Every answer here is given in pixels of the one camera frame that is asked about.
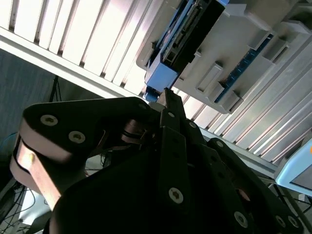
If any hard disk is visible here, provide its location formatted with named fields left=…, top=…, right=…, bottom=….
left=143, top=0, right=229, bottom=102

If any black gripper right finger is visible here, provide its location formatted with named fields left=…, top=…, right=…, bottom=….
left=179, top=118, right=306, bottom=234

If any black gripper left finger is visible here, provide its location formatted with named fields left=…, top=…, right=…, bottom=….
left=9, top=88, right=193, bottom=213

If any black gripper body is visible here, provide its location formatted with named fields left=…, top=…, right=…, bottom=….
left=48, top=147, right=251, bottom=234

